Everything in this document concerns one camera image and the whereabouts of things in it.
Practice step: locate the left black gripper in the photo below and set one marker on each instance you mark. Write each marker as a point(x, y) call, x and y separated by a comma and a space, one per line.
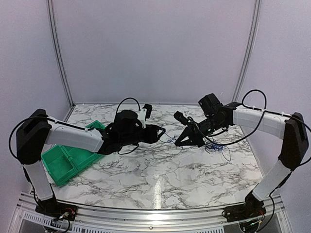
point(151, 137)

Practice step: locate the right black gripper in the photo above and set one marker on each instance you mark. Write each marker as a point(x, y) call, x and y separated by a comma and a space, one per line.
point(195, 139)

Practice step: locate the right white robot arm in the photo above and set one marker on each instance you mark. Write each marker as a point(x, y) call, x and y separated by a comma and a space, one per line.
point(291, 129)

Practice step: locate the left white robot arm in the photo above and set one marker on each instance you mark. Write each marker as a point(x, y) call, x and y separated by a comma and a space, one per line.
point(40, 129)

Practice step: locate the green three-compartment plastic bin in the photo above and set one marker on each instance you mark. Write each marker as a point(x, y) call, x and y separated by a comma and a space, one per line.
point(75, 148)

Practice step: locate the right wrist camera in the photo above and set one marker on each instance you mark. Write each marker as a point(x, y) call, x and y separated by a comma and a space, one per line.
point(181, 118)

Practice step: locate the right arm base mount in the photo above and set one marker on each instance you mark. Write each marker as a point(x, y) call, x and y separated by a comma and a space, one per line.
point(238, 213)

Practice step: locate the back aluminium frame rail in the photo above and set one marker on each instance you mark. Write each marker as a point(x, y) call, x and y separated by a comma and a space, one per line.
point(133, 102)

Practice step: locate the front aluminium rail base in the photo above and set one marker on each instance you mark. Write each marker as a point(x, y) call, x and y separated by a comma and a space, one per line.
point(96, 219)

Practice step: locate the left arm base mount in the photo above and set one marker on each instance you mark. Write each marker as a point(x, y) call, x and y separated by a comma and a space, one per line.
point(60, 211)

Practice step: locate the right aluminium frame post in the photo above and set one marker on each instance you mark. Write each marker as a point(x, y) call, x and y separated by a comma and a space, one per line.
point(249, 49)

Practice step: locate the aluminium frame post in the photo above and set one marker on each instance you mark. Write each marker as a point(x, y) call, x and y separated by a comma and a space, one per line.
point(249, 49)
point(58, 54)

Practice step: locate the left aluminium frame post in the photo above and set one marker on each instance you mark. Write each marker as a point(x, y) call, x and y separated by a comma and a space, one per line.
point(58, 54)

